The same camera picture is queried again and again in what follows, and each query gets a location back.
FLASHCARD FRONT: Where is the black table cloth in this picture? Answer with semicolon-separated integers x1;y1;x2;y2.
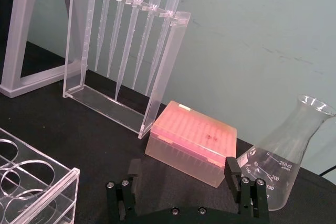
0;39;336;224

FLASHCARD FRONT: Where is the pink pipette tip box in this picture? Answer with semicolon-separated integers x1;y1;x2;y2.
145;100;238;189

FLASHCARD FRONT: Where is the clear plastic transfer pipette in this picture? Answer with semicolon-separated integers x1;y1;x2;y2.
107;0;134;77
82;0;102;70
114;0;151;102
132;0;168;90
94;0;117;71
145;0;185;95

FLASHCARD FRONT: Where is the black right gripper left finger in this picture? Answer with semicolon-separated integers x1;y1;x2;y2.
105;158;143;221

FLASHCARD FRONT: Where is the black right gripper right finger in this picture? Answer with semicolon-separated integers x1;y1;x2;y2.
224;156;270;219

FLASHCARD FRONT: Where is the clear acrylic pipette rack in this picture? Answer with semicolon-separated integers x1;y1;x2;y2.
62;0;192;140

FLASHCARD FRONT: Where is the thin black cable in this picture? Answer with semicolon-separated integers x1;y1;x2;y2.
318;165;336;176

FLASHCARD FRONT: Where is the glass conical flask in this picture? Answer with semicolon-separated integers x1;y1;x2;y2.
236;94;336;211

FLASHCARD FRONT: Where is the pale grey frame stand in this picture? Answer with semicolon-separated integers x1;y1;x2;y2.
0;0;80;99

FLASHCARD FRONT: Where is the clear acrylic tube rack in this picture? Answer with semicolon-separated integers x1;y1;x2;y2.
0;127;80;224

